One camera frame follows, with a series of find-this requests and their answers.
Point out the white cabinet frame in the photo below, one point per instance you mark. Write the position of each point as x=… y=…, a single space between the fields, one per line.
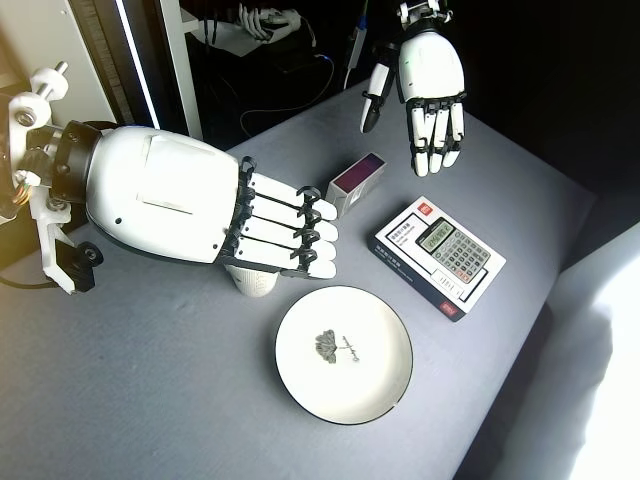
x=50 y=30

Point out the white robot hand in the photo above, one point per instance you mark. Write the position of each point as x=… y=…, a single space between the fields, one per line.
x=430 y=65
x=165 y=200

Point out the spare white robot hand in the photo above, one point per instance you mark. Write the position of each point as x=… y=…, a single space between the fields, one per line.
x=267 y=22

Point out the white plate with dark rim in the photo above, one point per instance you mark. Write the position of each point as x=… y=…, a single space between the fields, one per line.
x=345 y=355

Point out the grey table cloth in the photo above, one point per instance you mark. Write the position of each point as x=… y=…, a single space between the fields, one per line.
x=150 y=375

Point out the boxed calculator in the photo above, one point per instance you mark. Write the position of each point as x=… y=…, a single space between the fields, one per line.
x=440 y=255

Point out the small purple-topped box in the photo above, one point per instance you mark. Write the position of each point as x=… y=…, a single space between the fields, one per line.
x=357 y=175

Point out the white paper cup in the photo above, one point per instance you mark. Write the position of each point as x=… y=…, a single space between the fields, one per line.
x=255 y=284

